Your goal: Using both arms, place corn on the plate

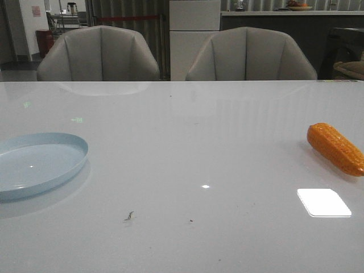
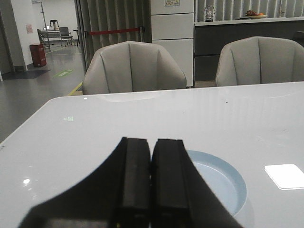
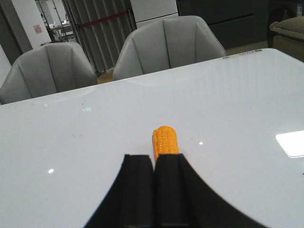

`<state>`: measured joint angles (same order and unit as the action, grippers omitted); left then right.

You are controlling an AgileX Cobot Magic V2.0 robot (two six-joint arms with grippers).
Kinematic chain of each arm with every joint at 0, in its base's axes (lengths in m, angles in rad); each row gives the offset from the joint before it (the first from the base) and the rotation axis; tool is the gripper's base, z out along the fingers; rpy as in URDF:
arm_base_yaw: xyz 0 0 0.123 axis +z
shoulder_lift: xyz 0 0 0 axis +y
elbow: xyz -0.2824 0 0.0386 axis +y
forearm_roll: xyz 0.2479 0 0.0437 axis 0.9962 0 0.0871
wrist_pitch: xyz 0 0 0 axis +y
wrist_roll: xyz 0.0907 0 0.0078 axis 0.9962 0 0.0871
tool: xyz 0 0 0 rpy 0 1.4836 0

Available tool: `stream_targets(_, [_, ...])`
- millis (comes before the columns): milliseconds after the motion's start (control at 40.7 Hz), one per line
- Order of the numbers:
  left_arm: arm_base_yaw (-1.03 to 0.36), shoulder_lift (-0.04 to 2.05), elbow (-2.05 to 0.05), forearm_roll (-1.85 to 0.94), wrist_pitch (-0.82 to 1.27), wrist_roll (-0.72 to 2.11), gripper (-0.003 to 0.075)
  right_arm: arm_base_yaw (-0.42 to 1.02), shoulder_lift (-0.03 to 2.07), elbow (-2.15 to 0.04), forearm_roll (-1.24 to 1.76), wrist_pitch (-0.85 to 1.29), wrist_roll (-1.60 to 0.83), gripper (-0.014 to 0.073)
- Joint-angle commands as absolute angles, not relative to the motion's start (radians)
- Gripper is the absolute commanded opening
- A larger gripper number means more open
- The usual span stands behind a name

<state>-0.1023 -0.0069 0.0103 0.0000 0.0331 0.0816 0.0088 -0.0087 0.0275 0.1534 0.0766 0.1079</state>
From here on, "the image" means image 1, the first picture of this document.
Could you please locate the grey upholstered chair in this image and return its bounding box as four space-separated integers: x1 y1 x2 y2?
185 27 317 81
36 26 160 81

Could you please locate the white cabinet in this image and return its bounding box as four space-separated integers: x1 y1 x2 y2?
169 1 221 81

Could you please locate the right grey upholstered chair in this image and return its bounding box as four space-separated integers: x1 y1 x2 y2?
185 27 317 81

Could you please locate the red barrier belt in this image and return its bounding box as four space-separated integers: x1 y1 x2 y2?
96 15 160 22

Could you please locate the light blue round plate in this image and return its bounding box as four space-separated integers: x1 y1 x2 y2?
1 133 89 201

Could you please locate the left grey upholstered chair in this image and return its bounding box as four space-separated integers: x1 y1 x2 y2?
36 26 160 81

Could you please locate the fruit bowl on counter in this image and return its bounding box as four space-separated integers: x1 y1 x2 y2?
286 0 312 11

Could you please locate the red trash bin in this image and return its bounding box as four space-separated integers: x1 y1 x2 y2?
35 30 54 58

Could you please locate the dark armchair with cushion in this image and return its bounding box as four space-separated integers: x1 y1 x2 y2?
318 28 363 80

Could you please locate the dark grey counter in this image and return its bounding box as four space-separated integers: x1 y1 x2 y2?
220 11 363 76

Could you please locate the orange toy corn cob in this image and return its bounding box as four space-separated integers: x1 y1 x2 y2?
307 123 363 177

